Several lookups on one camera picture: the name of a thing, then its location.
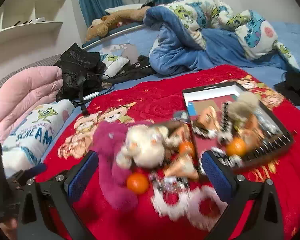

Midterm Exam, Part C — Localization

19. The white plush rabbit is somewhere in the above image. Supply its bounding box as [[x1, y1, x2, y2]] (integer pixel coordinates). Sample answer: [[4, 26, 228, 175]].
[[116, 124, 170, 170]]

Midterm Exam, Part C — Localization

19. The monster printed blue blanket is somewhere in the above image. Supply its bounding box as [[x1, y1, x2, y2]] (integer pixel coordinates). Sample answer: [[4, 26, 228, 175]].
[[142, 0, 300, 78]]

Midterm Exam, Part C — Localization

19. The red bear printed blanket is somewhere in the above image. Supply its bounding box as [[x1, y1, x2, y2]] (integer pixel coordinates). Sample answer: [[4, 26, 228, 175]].
[[34, 64, 300, 240]]

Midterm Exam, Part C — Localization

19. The black garment with buttons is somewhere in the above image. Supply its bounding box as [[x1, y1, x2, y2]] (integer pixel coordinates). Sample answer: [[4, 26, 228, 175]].
[[104, 55, 158, 84]]

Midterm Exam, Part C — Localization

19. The small monster printed pillow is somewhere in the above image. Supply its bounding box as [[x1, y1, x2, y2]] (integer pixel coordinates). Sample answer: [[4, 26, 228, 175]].
[[100, 45, 130, 79]]

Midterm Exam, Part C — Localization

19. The black puffer jacket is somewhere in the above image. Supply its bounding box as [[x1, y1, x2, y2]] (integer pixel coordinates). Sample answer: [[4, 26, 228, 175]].
[[54, 42, 107, 103]]

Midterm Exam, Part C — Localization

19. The pink bead bracelet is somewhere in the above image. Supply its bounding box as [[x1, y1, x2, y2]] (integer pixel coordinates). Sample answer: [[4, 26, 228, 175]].
[[149, 171, 190, 193]]

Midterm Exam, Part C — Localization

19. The orange triangular snack packet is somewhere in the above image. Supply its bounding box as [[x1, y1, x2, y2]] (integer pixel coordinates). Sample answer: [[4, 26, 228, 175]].
[[163, 154, 200, 181], [198, 106, 223, 131]]

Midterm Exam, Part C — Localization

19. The white wall shelf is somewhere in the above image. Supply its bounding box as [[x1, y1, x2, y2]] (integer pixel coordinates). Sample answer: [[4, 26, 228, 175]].
[[0, 0, 69, 48]]

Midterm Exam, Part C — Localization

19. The white stick device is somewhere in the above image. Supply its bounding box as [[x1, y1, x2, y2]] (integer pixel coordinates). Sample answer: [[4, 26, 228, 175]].
[[82, 91, 100, 101]]

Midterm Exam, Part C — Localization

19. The pink quilt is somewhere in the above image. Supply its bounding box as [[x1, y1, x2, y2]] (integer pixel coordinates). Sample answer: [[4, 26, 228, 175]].
[[0, 65, 65, 135]]

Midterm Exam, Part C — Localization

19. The black strap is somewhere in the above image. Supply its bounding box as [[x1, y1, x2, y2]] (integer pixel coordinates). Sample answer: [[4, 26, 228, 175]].
[[77, 77, 91, 116]]

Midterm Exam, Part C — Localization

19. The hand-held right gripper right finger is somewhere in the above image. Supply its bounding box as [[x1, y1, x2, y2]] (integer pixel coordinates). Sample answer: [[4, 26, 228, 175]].
[[201, 150, 284, 240]]

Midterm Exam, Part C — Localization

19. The black box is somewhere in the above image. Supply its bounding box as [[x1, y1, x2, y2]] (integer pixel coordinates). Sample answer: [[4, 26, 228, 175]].
[[182, 81, 295, 173]]

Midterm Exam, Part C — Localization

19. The blue bed sheet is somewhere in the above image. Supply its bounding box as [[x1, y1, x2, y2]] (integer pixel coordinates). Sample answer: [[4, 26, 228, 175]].
[[39, 20, 300, 155]]

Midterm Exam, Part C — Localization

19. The curved silver bed rail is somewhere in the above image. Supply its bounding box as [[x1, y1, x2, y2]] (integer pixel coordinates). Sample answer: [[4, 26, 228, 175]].
[[82, 21, 146, 50]]

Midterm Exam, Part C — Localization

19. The grey checked cushion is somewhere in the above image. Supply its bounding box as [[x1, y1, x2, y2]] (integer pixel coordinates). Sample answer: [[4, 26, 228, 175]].
[[0, 54, 62, 98]]

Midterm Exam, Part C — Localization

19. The large lettered monster pillow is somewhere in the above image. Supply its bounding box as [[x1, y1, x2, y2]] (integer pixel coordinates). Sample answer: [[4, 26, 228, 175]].
[[0, 99, 75, 178]]

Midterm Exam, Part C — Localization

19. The brown plush dog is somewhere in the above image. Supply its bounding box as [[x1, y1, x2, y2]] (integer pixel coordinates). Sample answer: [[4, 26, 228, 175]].
[[85, 6, 150, 42]]

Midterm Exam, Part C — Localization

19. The round silver tin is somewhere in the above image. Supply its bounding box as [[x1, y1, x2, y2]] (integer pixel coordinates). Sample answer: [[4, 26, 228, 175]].
[[173, 111, 188, 123]]

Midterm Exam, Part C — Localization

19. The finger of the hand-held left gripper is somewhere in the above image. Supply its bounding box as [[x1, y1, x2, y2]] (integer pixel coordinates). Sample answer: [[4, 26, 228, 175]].
[[15, 163, 47, 181]]

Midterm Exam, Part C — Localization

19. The long white pillow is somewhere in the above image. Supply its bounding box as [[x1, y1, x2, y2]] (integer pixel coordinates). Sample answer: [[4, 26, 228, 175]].
[[105, 3, 146, 15]]

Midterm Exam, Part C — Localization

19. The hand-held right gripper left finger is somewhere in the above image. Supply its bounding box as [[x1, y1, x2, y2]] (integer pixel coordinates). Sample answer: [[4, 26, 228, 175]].
[[17, 150, 99, 240]]

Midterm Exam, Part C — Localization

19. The grey fluffy pompom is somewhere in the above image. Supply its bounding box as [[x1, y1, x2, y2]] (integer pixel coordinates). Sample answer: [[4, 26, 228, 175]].
[[227, 92, 260, 128]]

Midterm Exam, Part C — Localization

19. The black top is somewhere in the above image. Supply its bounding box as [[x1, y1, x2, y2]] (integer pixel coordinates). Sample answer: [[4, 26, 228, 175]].
[[274, 71, 300, 115]]

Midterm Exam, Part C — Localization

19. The orange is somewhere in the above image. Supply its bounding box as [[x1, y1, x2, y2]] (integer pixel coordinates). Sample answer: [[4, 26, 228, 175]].
[[126, 172, 149, 195], [226, 137, 247, 156], [178, 141, 196, 158]]

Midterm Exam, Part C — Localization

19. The magenta plush toy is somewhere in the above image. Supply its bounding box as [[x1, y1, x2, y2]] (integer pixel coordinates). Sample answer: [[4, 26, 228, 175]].
[[92, 121, 141, 212]]

